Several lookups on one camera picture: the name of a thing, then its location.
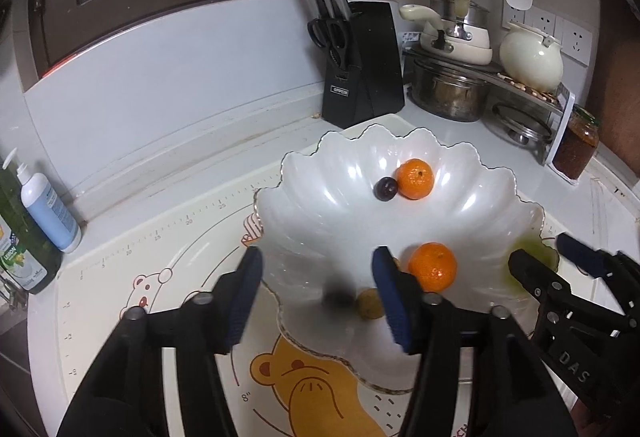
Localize steel pot lid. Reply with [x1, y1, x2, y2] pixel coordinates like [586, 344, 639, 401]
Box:
[492, 102, 554, 148]

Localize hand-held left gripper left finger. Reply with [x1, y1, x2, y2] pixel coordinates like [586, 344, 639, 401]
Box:
[57, 246, 264, 437]

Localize white scalloped bowl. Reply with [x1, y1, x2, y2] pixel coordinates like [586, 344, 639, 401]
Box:
[252, 124, 561, 394]

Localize blue white pump bottle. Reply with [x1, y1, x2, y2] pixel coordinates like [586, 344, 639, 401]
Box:
[2, 148, 82, 254]

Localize green dish soap bottle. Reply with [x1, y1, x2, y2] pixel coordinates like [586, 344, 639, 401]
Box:
[0, 167, 64, 296]

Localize cream saucepan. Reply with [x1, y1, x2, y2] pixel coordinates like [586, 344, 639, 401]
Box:
[398, 4, 494, 66]

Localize jar of red sauce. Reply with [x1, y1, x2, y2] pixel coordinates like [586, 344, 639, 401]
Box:
[551, 104, 600, 180]

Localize white wall outlet strip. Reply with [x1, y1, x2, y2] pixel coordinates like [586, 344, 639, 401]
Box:
[502, 0, 594, 66]

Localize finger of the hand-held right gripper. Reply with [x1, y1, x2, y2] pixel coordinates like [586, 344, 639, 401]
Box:
[556, 232, 640, 323]
[508, 248, 628, 335]

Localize large steel pot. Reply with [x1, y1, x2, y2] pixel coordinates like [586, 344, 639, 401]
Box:
[410, 56, 492, 123]

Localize black knife block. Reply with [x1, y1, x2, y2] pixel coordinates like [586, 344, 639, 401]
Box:
[321, 0, 405, 129]

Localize steel pot with cream handle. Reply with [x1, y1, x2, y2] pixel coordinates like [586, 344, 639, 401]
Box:
[428, 0, 491, 41]

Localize small brown fruit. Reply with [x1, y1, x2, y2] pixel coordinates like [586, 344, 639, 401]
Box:
[355, 288, 387, 321]

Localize cream kettle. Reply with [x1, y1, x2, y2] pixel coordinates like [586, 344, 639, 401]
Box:
[499, 21, 565, 93]

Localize brown wooden cutting board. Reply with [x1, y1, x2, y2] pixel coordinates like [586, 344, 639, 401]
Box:
[584, 0, 640, 170]

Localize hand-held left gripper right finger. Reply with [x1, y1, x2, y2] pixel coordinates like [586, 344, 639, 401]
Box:
[371, 245, 576, 437]

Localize bear print silicone mat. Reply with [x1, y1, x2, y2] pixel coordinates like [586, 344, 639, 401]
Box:
[54, 117, 608, 437]

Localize dark purple plum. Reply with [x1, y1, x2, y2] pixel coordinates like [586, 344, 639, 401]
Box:
[321, 284, 355, 314]
[373, 176, 400, 203]

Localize white pot rack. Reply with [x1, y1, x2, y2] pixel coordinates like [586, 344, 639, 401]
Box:
[402, 41, 577, 168]

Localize black handled scissors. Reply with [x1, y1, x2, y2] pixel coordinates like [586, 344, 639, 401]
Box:
[307, 17, 351, 68]

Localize orange mandarin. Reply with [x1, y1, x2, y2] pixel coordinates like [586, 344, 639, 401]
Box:
[408, 242, 458, 294]
[396, 158, 435, 200]

